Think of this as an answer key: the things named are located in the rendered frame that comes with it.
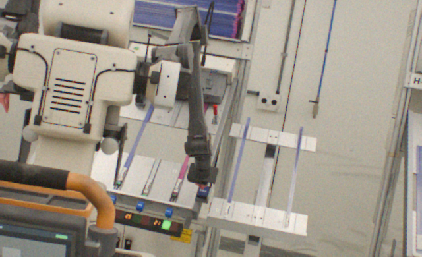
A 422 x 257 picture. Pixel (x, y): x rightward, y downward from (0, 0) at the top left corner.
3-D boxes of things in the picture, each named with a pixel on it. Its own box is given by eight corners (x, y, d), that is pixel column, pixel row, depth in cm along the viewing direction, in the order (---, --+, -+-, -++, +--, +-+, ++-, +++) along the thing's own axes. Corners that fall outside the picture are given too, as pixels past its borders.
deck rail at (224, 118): (197, 220, 207) (196, 211, 202) (192, 219, 207) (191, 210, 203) (237, 87, 253) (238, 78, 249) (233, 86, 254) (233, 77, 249)
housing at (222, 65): (231, 94, 252) (232, 72, 241) (128, 76, 260) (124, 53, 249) (235, 82, 257) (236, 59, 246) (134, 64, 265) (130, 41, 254)
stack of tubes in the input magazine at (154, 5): (235, 39, 244) (246, -22, 242) (125, 21, 252) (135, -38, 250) (239, 41, 256) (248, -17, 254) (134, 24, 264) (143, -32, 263)
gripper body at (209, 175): (190, 165, 201) (190, 153, 196) (218, 171, 200) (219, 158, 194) (186, 180, 197) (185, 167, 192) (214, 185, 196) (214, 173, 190)
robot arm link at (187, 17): (171, 0, 186) (201, -3, 185) (178, 38, 193) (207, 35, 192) (149, 53, 148) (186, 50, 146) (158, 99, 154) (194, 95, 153)
